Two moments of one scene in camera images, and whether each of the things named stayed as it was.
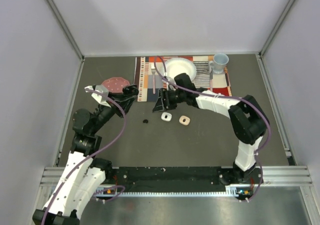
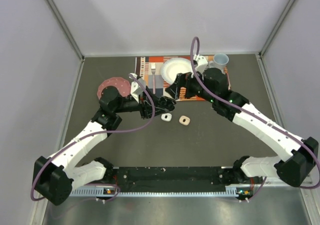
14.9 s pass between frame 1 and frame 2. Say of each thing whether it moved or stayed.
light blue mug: stayed
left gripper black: moved
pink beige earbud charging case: stayed
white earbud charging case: stayed
